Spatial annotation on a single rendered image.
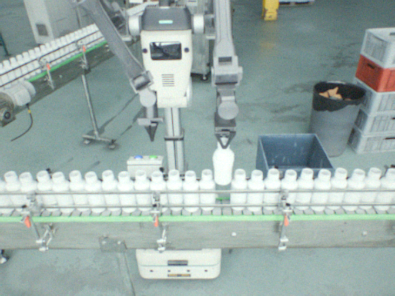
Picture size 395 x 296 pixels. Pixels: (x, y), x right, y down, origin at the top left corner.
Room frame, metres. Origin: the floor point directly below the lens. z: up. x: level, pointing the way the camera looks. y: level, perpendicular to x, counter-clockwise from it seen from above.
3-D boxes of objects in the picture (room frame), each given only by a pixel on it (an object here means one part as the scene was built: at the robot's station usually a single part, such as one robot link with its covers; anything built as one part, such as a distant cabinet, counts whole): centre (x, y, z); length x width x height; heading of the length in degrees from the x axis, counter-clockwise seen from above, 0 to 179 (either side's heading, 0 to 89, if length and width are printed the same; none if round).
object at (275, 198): (0.89, -0.26, 1.08); 0.06 x 0.06 x 0.17
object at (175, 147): (1.55, 0.14, 0.74); 0.11 x 0.11 x 0.40; 89
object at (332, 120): (2.71, -1.29, 0.32); 0.45 x 0.45 x 0.64
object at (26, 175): (0.91, 0.63, 1.08); 0.06 x 0.06 x 0.17
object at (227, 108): (0.85, -0.09, 1.50); 0.12 x 0.09 x 0.12; 0
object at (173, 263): (1.54, 0.14, 0.24); 0.68 x 0.53 x 0.41; 179
